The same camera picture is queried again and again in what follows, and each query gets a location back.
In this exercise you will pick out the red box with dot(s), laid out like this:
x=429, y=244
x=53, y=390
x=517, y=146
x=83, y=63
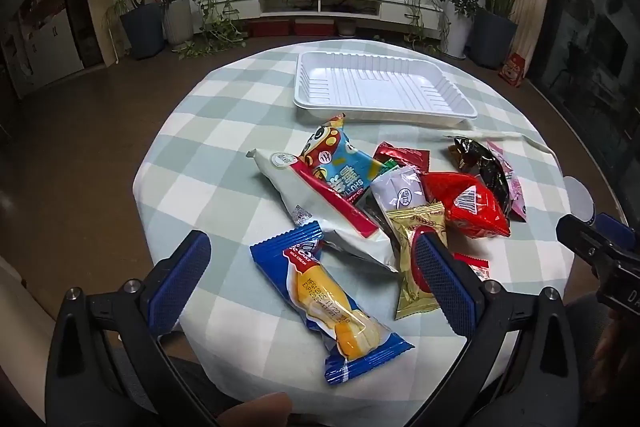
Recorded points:
x=270, y=28
x=314, y=27

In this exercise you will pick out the cartoon print teal packet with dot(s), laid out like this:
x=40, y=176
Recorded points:
x=335, y=157

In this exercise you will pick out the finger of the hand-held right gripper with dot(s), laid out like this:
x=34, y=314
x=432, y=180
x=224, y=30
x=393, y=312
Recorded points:
x=617, y=229
x=580, y=232

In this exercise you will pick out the red foil packet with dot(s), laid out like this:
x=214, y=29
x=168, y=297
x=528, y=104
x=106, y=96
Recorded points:
x=407, y=157

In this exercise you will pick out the grey cloth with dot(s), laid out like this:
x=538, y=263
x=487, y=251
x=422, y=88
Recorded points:
x=122, y=372

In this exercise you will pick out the person's right hand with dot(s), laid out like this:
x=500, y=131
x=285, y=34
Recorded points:
x=615, y=347

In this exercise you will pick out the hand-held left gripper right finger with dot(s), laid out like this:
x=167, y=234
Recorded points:
x=442, y=279

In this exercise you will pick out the dark brown glossy packet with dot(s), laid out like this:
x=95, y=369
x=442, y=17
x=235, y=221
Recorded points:
x=487, y=167

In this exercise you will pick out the plant white ribbed pot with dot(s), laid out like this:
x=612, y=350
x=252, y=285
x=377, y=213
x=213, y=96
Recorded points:
x=177, y=22

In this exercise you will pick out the red triangular packet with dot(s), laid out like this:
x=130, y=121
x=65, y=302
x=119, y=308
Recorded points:
x=465, y=207

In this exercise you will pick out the white red-striped packet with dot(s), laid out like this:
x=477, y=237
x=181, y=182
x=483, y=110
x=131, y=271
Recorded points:
x=295, y=192

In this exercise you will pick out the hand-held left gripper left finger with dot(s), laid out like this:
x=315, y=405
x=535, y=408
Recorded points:
x=182, y=277

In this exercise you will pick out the white storage cabinet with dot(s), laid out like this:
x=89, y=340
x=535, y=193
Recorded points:
x=50, y=42

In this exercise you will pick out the bushy plant white pot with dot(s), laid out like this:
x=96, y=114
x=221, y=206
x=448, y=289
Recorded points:
x=457, y=32

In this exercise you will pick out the blue cake packet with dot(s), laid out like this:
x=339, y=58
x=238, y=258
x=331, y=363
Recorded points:
x=325, y=302

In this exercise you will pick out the white round object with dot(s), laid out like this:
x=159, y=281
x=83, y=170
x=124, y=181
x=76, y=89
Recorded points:
x=577, y=199

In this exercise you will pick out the small red white candy packet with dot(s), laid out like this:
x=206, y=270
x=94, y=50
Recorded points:
x=475, y=264

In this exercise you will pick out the green-edged dark snack packet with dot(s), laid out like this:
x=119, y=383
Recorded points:
x=391, y=164

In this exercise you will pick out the gold packet red label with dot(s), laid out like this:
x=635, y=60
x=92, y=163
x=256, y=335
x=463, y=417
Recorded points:
x=407, y=292

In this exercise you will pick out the pink packet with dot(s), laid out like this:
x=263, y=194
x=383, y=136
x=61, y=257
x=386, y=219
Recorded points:
x=515, y=192

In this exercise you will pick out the red paper bag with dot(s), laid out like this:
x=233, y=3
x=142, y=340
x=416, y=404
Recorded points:
x=512, y=69

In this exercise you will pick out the glass sliding door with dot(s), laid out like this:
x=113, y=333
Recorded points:
x=590, y=57

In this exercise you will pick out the white television cabinet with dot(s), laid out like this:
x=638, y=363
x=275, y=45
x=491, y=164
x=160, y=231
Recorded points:
x=395, y=7

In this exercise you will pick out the white plastic tray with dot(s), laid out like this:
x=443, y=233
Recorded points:
x=370, y=87

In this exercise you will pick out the person's left hand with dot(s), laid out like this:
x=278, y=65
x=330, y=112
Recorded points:
x=265, y=409

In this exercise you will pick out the clear packet round logo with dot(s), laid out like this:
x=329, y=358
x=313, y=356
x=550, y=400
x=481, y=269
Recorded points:
x=400, y=192

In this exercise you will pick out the small white pot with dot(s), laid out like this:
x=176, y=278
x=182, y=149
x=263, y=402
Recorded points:
x=346, y=27

